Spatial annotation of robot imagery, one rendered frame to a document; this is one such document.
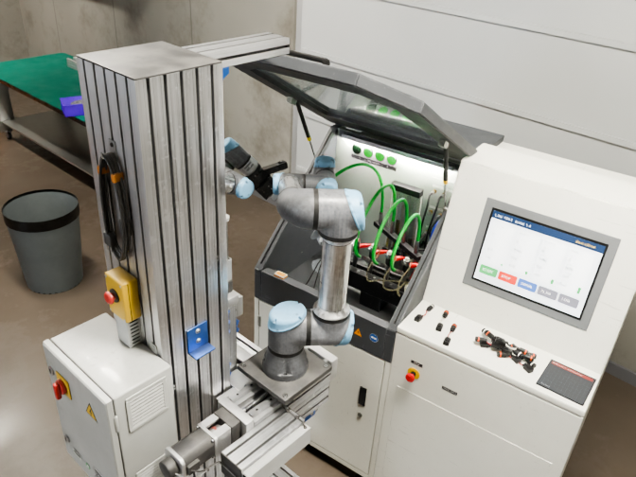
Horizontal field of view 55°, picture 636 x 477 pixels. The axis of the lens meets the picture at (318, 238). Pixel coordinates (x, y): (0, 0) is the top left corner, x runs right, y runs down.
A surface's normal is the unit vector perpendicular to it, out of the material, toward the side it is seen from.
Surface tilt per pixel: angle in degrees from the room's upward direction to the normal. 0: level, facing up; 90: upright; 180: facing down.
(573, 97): 90
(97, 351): 0
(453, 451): 90
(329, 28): 90
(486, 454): 90
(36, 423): 0
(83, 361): 0
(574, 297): 76
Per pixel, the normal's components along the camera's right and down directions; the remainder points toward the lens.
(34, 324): 0.06, -0.86
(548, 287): -0.54, 0.18
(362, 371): -0.57, 0.40
